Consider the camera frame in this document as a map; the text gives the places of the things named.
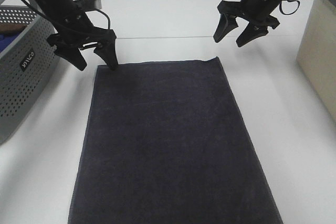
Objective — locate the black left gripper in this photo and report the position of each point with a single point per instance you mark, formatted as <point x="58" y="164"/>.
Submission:
<point x="70" y="40"/>

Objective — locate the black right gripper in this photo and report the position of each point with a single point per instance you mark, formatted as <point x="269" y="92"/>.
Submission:
<point x="257" y="12"/>

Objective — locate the dark navy towel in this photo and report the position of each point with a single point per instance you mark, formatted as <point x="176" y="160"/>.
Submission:
<point x="166" y="143"/>

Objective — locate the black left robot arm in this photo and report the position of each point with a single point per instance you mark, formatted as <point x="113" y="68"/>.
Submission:
<point x="60" y="11"/>

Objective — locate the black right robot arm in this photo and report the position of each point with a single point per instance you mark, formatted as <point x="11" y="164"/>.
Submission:
<point x="256" y="12"/>

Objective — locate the grey perforated plastic basket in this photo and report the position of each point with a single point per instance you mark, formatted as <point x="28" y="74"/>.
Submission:
<point x="26" y="66"/>

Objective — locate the beige fabric storage bin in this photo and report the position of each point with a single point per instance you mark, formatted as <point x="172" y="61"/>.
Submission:
<point x="316" y="55"/>

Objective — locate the blue cloth in basket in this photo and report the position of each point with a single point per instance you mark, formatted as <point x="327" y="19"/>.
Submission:
<point x="6" y="40"/>

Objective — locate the brown cloth in basket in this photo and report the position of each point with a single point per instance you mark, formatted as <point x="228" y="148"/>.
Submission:
<point x="10" y="28"/>

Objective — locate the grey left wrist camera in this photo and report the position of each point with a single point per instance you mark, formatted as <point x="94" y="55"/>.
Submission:
<point x="89" y="5"/>

